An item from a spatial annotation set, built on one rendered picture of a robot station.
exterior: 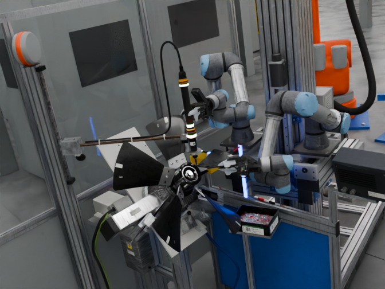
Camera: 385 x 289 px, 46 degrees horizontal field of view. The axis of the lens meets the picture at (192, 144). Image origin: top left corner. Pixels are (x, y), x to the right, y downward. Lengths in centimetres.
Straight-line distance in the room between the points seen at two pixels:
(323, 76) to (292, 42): 315
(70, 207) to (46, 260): 37
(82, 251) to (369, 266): 199
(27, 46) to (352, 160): 155
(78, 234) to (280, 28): 165
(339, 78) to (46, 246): 429
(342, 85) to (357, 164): 393
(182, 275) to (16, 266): 88
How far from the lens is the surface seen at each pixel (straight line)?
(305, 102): 224
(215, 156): 240
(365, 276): 345
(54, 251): 273
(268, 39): 286
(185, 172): 214
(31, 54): 228
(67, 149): 236
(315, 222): 242
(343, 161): 212
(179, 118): 233
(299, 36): 282
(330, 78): 595
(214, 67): 262
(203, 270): 356
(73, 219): 254
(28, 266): 268
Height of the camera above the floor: 211
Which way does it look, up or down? 21 degrees down
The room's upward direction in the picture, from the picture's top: 9 degrees counter-clockwise
